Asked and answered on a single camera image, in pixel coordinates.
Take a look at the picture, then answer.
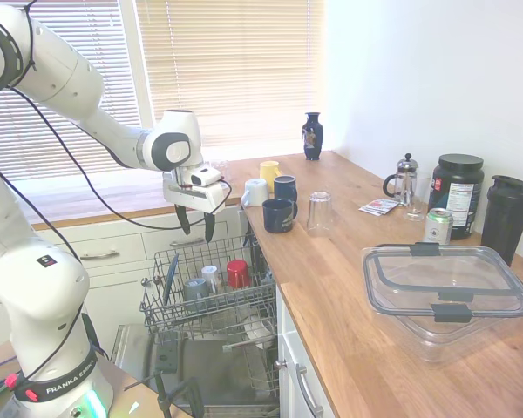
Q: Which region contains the grey wire dishwasher rack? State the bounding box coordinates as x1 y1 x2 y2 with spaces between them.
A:
139 234 278 346

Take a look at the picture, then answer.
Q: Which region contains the white mug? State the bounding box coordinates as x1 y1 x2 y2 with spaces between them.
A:
240 178 270 208

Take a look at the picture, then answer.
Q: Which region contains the yellow mug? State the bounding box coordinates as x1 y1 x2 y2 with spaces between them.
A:
259 160 282 193

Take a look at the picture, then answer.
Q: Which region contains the wire dishwasher rack with dishes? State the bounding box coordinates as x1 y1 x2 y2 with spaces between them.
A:
221 304 281 394

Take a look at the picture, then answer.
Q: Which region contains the dishwasher tub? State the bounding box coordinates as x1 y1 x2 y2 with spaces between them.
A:
240 207 271 282

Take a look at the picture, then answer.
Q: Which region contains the faceted clear drinking glass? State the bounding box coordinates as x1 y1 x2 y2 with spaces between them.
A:
208 158 231 182

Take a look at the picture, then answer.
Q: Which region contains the slatted window blind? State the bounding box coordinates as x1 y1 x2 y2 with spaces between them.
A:
134 0 326 160
0 0 143 182

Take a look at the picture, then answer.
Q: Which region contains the dark blue plate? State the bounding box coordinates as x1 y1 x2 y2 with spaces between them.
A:
162 252 180 307

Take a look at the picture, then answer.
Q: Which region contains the glass French press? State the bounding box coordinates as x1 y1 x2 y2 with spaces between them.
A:
382 152 420 206

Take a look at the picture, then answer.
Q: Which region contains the black shaker bottle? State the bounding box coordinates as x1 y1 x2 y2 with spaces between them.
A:
480 174 523 268

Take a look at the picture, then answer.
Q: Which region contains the red white sachet packet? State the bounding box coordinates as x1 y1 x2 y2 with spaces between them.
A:
371 198 401 213

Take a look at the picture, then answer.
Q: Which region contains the red mug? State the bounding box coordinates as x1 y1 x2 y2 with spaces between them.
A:
226 259 251 290

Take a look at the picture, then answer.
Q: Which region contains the clear lid with grey clips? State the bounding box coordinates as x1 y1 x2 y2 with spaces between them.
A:
360 241 523 324

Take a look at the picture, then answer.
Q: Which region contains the grey mug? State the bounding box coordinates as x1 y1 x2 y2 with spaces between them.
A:
182 277 211 313

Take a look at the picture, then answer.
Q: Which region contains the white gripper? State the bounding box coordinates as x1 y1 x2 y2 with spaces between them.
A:
162 169 227 244

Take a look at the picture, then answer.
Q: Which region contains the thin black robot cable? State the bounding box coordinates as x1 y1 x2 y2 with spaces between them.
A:
0 0 234 393

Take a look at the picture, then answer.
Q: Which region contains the clear tumbler glass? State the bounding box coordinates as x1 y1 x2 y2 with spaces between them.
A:
306 190 335 239

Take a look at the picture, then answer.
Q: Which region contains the white bowl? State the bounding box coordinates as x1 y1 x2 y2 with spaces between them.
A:
243 315 275 350

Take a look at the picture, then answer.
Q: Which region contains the small white cup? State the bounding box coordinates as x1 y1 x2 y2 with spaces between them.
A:
200 264 222 295

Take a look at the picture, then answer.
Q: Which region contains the tall clear glass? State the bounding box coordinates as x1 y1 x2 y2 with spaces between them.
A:
404 173 432 224

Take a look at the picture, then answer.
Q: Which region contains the green white drink can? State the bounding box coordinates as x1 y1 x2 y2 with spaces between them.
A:
422 207 455 246

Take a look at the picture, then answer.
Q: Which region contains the black protein powder tub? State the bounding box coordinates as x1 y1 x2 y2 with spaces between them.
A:
427 153 486 241

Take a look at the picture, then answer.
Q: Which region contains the clear plastic food container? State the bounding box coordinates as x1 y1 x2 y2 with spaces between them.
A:
368 256 523 370

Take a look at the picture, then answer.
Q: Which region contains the plain navy mug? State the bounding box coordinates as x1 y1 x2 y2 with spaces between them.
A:
273 174 298 204

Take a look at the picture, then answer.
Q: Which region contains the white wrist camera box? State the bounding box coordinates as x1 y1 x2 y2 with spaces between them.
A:
189 166 223 188

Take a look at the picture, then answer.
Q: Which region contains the dark blue painted vase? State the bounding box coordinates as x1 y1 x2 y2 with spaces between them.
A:
302 111 324 162

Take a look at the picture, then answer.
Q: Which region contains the navy mug with print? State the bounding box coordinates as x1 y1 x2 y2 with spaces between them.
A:
261 198 299 235

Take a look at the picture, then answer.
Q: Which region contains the stainless dishwasher door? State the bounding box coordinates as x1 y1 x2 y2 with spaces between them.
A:
111 324 281 418

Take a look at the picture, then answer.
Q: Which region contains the metal drawer handle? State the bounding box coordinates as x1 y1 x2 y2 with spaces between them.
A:
295 362 326 418
78 248 121 260

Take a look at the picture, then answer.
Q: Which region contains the white kitchen cabinet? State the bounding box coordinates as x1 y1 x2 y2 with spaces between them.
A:
0 204 250 354
275 285 337 418

